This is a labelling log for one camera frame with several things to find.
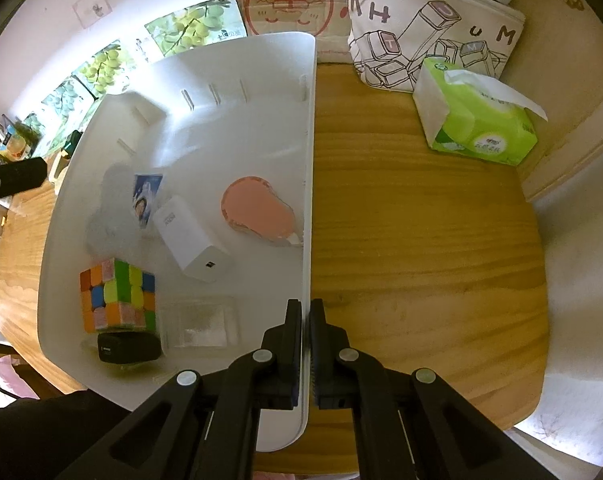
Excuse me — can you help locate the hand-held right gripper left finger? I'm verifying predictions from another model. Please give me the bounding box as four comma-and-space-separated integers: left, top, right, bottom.
56, 299, 302, 480

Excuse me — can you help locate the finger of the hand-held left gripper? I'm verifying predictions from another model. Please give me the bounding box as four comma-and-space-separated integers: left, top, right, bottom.
0, 156, 48, 207

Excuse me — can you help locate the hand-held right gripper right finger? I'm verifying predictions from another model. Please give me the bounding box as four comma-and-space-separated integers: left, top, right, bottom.
309, 299, 532, 480

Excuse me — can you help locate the clear plastic sticker box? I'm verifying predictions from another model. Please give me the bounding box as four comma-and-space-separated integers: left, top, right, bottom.
159, 299, 242, 352

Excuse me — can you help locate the multicoloured puzzle cube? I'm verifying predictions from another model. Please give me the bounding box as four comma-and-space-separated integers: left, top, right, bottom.
79, 257, 157, 334

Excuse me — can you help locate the pink puff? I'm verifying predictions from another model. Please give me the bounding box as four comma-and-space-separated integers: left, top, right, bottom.
220, 175, 303, 248

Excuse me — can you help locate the white charger block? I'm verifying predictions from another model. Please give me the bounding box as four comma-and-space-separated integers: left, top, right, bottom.
152, 196, 235, 284

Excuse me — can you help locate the black charger plug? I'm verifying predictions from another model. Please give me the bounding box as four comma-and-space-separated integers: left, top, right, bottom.
96, 331, 164, 366

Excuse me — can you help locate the white plastic bin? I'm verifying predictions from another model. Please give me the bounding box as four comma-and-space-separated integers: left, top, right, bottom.
36, 31, 317, 453

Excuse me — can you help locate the grape print cardboard sheet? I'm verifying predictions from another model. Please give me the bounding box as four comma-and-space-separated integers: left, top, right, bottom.
145, 0, 246, 59
76, 39, 151, 102
24, 75, 96, 158

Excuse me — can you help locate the photo card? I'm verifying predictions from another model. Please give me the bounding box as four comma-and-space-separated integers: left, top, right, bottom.
130, 172, 164, 231

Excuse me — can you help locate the pink cloth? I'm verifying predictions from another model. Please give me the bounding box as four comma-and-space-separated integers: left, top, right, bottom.
0, 354, 38, 402

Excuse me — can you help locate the person's dark clothing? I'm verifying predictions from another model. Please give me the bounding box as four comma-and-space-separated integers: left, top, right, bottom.
0, 389, 135, 480

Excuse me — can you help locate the green tissue pack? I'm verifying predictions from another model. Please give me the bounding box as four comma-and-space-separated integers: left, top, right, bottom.
411, 56, 550, 167

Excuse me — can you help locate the brown cardboard with red print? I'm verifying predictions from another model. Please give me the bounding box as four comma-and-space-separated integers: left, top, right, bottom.
236, 0, 355, 64

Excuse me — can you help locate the printed canvas tote bag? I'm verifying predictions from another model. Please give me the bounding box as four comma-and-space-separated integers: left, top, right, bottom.
346, 0, 527, 94

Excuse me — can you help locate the pink wall picture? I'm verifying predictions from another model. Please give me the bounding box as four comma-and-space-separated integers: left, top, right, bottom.
73, 0, 114, 29

